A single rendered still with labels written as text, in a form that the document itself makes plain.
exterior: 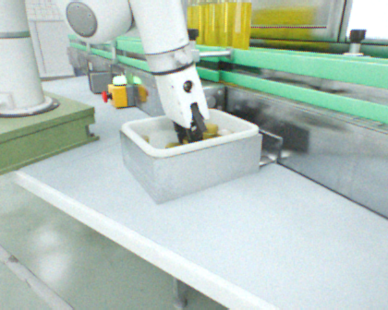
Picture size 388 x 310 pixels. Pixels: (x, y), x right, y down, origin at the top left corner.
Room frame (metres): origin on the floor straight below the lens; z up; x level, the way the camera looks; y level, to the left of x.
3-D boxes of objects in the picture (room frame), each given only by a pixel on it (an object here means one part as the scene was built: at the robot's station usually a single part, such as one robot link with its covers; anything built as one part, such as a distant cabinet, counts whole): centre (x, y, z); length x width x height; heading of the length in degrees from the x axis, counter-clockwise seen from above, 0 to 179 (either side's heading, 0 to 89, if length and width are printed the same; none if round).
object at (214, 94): (0.67, -0.02, 0.85); 0.09 x 0.04 x 0.07; 121
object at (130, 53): (1.43, 0.47, 0.92); 1.75 x 0.01 x 0.08; 31
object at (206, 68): (1.46, 0.40, 0.92); 1.75 x 0.01 x 0.08; 31
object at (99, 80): (1.23, 0.42, 0.79); 0.08 x 0.08 x 0.08; 31
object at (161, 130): (0.51, 0.01, 0.80); 0.22 x 0.17 x 0.09; 121
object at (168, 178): (0.52, -0.01, 0.79); 0.27 x 0.17 x 0.08; 121
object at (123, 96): (0.99, 0.27, 0.79); 0.07 x 0.07 x 0.07; 31
